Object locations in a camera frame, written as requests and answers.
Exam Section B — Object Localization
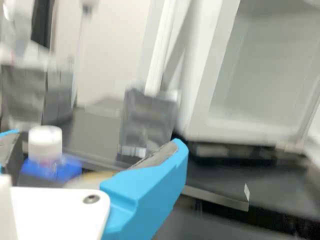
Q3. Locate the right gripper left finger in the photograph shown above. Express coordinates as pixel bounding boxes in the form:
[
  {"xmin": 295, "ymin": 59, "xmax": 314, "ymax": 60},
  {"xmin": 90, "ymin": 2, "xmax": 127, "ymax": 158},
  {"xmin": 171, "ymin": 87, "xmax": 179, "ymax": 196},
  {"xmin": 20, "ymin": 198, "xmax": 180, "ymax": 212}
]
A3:
[{"xmin": 0, "ymin": 128, "xmax": 21, "ymax": 174}]

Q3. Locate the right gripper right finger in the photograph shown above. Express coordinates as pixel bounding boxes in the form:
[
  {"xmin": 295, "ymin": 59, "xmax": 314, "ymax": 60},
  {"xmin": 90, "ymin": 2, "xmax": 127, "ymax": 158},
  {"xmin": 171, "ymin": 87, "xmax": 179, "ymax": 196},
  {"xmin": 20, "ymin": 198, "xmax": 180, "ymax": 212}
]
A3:
[{"xmin": 99, "ymin": 137, "xmax": 190, "ymax": 240}]

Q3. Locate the small bottle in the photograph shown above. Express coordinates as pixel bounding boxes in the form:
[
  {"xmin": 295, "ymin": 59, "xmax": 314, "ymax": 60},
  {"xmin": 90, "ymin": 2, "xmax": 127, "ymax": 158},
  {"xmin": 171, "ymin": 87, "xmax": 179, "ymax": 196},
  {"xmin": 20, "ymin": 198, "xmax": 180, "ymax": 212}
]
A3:
[{"xmin": 27, "ymin": 125, "xmax": 64, "ymax": 166}]

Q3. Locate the blue bottle holder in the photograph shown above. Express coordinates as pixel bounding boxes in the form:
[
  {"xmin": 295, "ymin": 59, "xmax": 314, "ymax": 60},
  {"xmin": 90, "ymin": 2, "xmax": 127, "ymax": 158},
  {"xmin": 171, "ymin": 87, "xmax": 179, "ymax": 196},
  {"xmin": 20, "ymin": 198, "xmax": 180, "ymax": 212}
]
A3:
[{"xmin": 19, "ymin": 154, "xmax": 84, "ymax": 183}]

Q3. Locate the black platform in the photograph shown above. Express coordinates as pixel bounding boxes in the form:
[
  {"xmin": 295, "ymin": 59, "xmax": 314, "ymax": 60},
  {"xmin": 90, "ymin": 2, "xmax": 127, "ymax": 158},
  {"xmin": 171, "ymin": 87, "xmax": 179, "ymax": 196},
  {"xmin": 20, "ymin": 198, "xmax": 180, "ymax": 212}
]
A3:
[
  {"xmin": 22, "ymin": 106, "xmax": 320, "ymax": 213},
  {"xmin": 14, "ymin": 159, "xmax": 320, "ymax": 240}
]

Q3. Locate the black tray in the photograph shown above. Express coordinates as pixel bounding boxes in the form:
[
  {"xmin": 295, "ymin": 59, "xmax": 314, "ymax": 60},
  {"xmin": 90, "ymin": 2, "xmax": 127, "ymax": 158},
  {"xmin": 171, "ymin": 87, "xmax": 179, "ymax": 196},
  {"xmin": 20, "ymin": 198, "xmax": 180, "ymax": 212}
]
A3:
[{"xmin": 186, "ymin": 139, "xmax": 280, "ymax": 167}]

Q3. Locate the white pipette stand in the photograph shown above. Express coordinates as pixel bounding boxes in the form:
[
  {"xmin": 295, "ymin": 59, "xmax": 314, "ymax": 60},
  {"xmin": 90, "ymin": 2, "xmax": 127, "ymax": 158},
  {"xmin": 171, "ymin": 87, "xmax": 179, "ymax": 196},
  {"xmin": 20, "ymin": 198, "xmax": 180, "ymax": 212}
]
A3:
[{"xmin": 0, "ymin": 0, "xmax": 226, "ymax": 162}]

